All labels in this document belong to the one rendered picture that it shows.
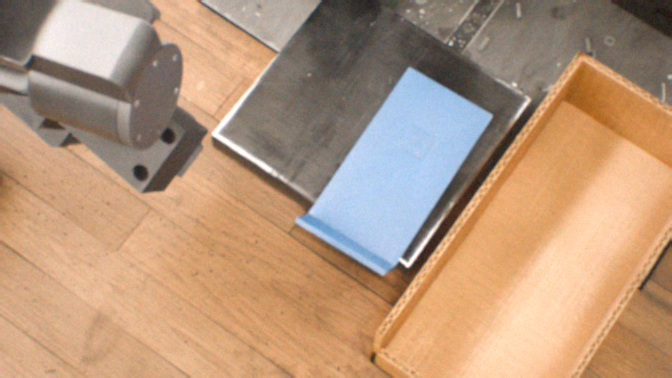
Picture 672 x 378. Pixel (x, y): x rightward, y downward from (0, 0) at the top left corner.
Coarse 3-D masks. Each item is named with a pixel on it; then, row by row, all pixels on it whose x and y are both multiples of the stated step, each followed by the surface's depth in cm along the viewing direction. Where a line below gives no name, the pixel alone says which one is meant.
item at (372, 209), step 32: (416, 96) 96; (448, 96) 96; (384, 128) 95; (448, 128) 95; (480, 128) 96; (352, 160) 94; (384, 160) 94; (416, 160) 94; (448, 160) 95; (352, 192) 93; (384, 192) 93; (416, 192) 94; (320, 224) 91; (352, 224) 92; (384, 224) 93; (416, 224) 93; (352, 256) 89; (384, 256) 92
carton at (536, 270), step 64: (576, 64) 93; (576, 128) 98; (640, 128) 95; (512, 192) 96; (576, 192) 96; (640, 192) 96; (448, 256) 92; (512, 256) 94; (576, 256) 94; (640, 256) 94; (448, 320) 92; (512, 320) 92; (576, 320) 93
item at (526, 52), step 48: (240, 0) 101; (288, 0) 101; (384, 0) 102; (432, 0) 102; (480, 0) 102; (528, 0) 102; (576, 0) 102; (528, 48) 101; (576, 48) 101; (624, 48) 101; (528, 96) 99
